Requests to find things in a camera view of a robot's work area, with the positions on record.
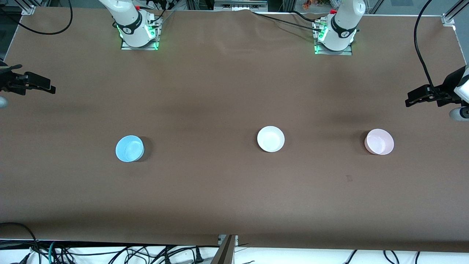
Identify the brown table cover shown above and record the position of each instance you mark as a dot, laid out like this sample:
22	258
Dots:
220	91

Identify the small white bracket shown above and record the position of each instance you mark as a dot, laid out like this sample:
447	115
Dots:
221	240

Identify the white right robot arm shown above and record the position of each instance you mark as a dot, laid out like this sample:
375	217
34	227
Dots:
128	22

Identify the pink bowl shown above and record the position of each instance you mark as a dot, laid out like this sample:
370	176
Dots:
379	141

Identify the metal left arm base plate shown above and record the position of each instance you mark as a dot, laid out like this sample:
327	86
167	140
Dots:
346	52

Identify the white bowl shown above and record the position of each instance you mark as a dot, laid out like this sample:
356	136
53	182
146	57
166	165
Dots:
270	138

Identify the grey metal beam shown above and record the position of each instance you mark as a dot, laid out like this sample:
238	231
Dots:
225	253

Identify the blue bowl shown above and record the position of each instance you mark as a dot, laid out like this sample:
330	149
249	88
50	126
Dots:
129	148

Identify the grey background device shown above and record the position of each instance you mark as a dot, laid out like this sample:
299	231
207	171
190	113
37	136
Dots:
240	5

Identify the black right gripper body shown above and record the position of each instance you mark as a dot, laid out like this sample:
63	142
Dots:
7	81

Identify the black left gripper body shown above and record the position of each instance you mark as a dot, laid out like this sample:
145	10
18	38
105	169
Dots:
447	85

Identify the aluminium frame corner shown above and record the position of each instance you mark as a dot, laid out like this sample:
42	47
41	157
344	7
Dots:
449	18
27	8

